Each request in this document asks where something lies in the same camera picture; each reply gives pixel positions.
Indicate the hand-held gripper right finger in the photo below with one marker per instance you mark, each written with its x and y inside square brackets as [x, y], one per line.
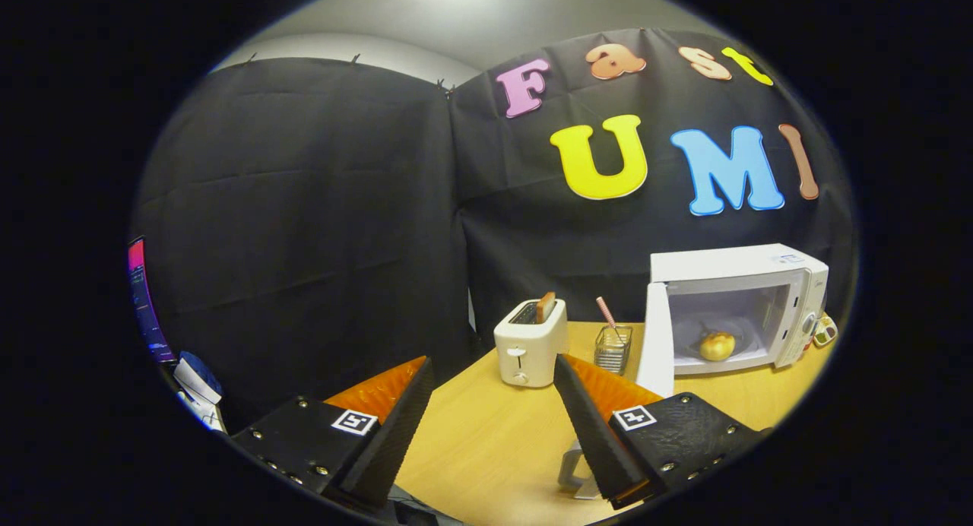
[600, 442]

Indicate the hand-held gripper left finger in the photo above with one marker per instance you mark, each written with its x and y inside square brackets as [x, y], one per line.
[395, 435]

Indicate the golden bread bun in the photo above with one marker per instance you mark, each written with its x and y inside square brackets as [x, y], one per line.
[717, 346]

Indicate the white microwave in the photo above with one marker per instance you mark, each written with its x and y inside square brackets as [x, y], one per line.
[730, 264]

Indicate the grey metal stand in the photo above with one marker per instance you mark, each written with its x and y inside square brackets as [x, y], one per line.
[572, 469]

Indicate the white toaster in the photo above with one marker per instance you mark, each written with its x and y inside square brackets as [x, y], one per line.
[528, 351]

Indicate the pink striped straw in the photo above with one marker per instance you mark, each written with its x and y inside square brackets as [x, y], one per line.
[607, 313]

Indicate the brown toast slice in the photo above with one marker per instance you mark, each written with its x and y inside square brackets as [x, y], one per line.
[546, 307]

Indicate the white and blue bundle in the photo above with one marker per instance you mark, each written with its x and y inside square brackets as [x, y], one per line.
[198, 378]

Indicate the white divided dish of beans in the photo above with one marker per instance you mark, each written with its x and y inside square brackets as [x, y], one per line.
[825, 332]

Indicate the computer monitor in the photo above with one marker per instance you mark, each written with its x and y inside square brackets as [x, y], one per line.
[144, 305]

